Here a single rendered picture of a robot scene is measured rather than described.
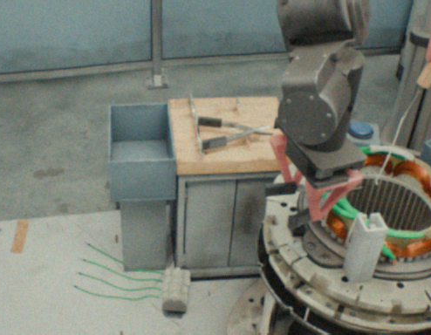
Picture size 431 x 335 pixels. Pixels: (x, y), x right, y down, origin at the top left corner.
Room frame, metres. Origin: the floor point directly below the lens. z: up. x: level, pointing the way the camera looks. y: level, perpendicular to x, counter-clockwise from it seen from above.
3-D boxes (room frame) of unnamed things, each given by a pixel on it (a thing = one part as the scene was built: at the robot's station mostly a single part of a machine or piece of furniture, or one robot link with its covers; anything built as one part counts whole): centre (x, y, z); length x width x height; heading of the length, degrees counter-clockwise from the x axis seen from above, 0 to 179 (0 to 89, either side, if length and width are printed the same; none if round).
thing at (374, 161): (0.67, -0.30, 1.12); 0.06 x 0.02 x 0.04; 93
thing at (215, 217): (0.85, -0.11, 0.91); 0.19 x 0.19 x 0.26; 4
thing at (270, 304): (0.60, -0.17, 0.91); 0.02 x 0.02 x 0.21
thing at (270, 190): (0.56, -0.14, 1.17); 0.04 x 0.01 x 0.02; 97
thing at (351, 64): (0.54, -0.17, 1.34); 0.07 x 0.06 x 0.07; 151
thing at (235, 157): (0.85, -0.11, 1.05); 0.20 x 0.19 x 0.02; 94
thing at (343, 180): (0.53, -0.18, 1.21); 0.07 x 0.07 x 0.09; 21
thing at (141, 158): (0.84, 0.04, 0.92); 0.17 x 0.11 x 0.28; 4
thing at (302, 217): (0.51, -0.16, 1.17); 0.04 x 0.01 x 0.02; 123
